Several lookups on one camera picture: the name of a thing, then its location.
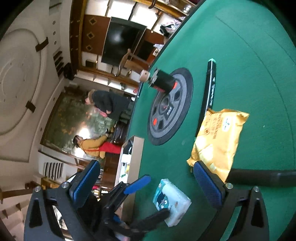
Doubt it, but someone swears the tissue pack blue cartoon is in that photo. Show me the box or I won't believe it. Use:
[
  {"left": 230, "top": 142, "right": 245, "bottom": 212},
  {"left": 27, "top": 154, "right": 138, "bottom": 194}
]
[{"left": 152, "top": 179, "right": 192, "bottom": 227}]

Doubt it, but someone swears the yellow chips bag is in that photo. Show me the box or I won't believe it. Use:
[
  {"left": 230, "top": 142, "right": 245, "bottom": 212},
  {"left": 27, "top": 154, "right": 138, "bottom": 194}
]
[{"left": 187, "top": 109, "right": 249, "bottom": 182}]

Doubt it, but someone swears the black marker green cap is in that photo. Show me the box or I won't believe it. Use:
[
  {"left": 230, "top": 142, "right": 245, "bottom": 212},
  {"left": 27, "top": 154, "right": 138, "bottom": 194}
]
[{"left": 196, "top": 58, "right": 216, "bottom": 134}]

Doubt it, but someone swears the black marker yellow cap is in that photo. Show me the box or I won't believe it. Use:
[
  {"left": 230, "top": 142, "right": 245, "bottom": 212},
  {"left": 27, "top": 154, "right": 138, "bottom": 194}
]
[{"left": 226, "top": 168, "right": 296, "bottom": 187}]

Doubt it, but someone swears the cardboard box tray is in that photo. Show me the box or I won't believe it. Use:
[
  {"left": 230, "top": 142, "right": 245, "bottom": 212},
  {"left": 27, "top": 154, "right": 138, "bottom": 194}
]
[{"left": 114, "top": 136, "right": 144, "bottom": 222}]

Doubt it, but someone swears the person yellow jacket red apron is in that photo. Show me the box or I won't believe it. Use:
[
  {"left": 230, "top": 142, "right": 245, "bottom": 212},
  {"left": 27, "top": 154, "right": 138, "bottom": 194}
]
[{"left": 73, "top": 133, "right": 121, "bottom": 159}]

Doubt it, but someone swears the person black jacket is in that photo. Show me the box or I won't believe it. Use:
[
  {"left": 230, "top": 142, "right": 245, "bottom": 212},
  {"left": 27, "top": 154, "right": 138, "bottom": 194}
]
[{"left": 82, "top": 89, "right": 133, "bottom": 123}]

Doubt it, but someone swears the black ink bottle cork stopper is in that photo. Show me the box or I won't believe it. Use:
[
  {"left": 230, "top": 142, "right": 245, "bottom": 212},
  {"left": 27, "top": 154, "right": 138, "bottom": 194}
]
[{"left": 139, "top": 69, "right": 177, "bottom": 94}]

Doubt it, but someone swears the wooden chair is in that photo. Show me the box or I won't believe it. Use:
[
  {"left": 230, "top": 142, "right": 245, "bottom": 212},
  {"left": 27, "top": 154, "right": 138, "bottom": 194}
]
[{"left": 114, "top": 49, "right": 150, "bottom": 77}]

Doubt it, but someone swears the pile of clothes bags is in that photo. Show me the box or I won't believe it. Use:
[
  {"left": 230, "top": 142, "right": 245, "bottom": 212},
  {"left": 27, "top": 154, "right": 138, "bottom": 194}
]
[{"left": 159, "top": 19, "right": 182, "bottom": 38}]

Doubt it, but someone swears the landscape wall painting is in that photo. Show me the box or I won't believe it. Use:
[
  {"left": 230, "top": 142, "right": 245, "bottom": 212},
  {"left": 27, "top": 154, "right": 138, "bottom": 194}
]
[{"left": 41, "top": 92, "right": 115, "bottom": 159}]

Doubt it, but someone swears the black wall television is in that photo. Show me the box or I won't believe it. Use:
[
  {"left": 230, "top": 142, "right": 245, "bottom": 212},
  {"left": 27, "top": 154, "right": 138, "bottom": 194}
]
[{"left": 101, "top": 17, "right": 147, "bottom": 67}]

